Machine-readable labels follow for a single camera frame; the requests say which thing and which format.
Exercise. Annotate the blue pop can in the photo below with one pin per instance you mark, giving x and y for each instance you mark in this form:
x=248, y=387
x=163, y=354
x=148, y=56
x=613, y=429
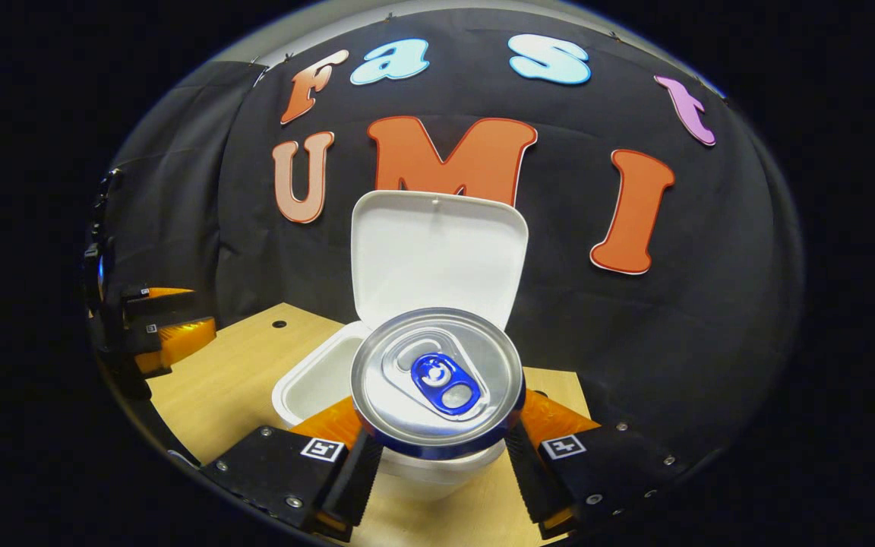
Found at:
x=407, y=425

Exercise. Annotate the black backdrop cloth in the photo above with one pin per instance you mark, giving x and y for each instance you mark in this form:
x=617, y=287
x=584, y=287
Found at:
x=635, y=342

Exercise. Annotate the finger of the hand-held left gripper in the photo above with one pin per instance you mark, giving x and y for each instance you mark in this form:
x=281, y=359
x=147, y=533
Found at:
x=183, y=338
x=164, y=295

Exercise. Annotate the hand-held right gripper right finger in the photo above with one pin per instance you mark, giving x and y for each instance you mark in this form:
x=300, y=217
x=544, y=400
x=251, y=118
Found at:
x=529, y=479

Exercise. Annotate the white desktop garbage bin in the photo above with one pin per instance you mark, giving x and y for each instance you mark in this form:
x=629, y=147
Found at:
x=437, y=251

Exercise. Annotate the wooden desktop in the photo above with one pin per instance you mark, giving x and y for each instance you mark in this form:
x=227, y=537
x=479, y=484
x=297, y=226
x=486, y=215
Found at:
x=232, y=380

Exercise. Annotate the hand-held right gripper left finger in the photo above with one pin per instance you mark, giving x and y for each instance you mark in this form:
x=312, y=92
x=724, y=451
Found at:
x=358, y=486

